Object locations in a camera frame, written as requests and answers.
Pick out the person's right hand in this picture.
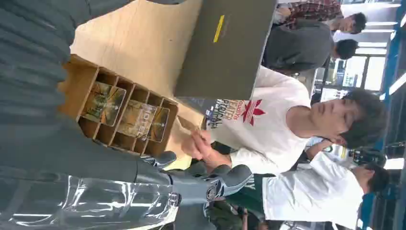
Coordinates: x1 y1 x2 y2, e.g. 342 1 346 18
190 129 213 148

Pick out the person's left hand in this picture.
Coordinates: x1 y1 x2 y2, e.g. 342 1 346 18
182 139 223 169

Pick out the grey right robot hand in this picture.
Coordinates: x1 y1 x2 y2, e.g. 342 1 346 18
0 111 254 230

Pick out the brown sleeved trading card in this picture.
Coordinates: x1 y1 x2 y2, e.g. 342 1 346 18
80 81 127 127
147 107 170 143
117 99 158 140

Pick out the person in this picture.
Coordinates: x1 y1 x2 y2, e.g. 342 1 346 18
272 0 368 35
261 19 359 73
182 65 388 176
262 151 390 230

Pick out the grey laptop with yellow sticker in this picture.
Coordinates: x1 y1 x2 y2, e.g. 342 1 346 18
173 0 277 101

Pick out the wooden card sorting box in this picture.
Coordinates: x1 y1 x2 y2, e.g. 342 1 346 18
58 54 179 158

